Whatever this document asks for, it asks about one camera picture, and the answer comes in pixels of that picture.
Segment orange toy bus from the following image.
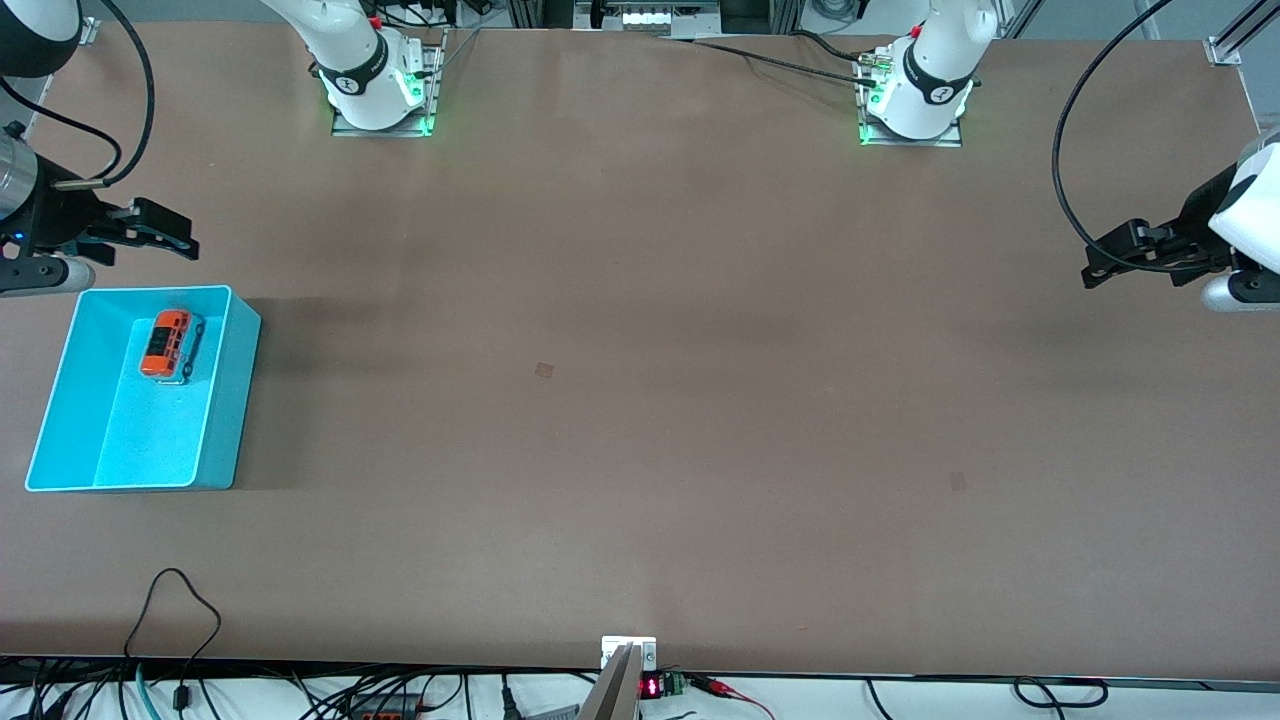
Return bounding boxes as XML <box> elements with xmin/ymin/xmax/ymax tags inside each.
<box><xmin>138</xmin><ymin>309</ymin><xmax>205</xmax><ymax>387</ymax></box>

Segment blue plastic box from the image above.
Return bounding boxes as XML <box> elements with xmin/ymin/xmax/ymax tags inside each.
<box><xmin>24</xmin><ymin>285</ymin><xmax>263</xmax><ymax>493</ymax></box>

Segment black orange power strip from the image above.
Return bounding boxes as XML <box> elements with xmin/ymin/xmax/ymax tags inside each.
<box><xmin>348</xmin><ymin>693</ymin><xmax>425</xmax><ymax>720</ymax></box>

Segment lit equipment rack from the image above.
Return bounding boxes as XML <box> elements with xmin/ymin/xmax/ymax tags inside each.
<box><xmin>574</xmin><ymin>0</ymin><xmax>723</xmax><ymax>32</ymax></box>

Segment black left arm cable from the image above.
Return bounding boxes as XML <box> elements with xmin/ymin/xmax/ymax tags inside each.
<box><xmin>1050</xmin><ymin>0</ymin><xmax>1211</xmax><ymax>275</ymax></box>

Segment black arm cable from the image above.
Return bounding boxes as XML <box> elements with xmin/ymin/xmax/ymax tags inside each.
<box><xmin>0</xmin><ymin>0</ymin><xmax>157</xmax><ymax>190</ymax></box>
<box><xmin>1050</xmin><ymin>0</ymin><xmax>1211</xmax><ymax>275</ymax></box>

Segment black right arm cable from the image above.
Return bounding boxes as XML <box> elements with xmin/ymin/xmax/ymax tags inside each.
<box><xmin>0</xmin><ymin>0</ymin><xmax>157</xmax><ymax>190</ymax></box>

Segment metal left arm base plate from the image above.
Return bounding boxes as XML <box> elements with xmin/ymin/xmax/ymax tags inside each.
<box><xmin>857</xmin><ymin>45</ymin><xmax>964</xmax><ymax>149</ymax></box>

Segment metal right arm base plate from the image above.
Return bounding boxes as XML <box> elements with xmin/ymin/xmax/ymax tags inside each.
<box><xmin>331</xmin><ymin>28</ymin><xmax>447</xmax><ymax>139</ymax></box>

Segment thick black table cable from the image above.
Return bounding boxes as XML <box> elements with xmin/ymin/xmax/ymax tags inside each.
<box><xmin>655</xmin><ymin>30</ymin><xmax>887</xmax><ymax>90</ymax></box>

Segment coiled black cable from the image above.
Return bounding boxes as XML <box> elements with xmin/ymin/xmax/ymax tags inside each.
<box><xmin>1011</xmin><ymin>677</ymin><xmax>1110</xmax><ymax>710</ymax></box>

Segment thin black looped cable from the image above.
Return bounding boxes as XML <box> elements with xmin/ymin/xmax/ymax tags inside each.
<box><xmin>123</xmin><ymin>567</ymin><xmax>224</xmax><ymax>713</ymax></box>

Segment red clip wires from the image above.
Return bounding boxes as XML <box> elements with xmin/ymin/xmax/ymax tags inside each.
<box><xmin>690</xmin><ymin>674</ymin><xmax>777</xmax><ymax>720</ymax></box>

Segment white metal edge bracket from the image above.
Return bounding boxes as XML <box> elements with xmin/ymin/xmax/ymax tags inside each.
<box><xmin>601</xmin><ymin>636</ymin><xmax>658</xmax><ymax>672</ymax></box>

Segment grey metal camera bar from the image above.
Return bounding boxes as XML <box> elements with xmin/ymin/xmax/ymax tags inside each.
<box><xmin>575</xmin><ymin>644</ymin><xmax>642</xmax><ymax>720</ymax></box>

